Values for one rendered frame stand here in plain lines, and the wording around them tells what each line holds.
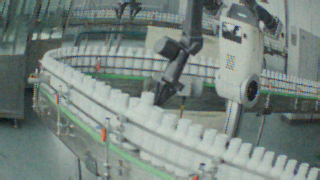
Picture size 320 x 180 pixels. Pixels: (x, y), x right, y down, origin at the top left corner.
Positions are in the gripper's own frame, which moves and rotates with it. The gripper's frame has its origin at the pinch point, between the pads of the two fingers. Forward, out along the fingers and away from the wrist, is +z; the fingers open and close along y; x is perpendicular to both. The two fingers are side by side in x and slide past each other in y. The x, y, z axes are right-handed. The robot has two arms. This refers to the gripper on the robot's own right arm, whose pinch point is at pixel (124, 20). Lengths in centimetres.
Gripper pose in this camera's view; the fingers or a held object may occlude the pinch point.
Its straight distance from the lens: 196.0
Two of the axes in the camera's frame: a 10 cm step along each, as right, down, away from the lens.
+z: -1.5, 9.7, 1.8
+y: -7.9, -0.1, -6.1
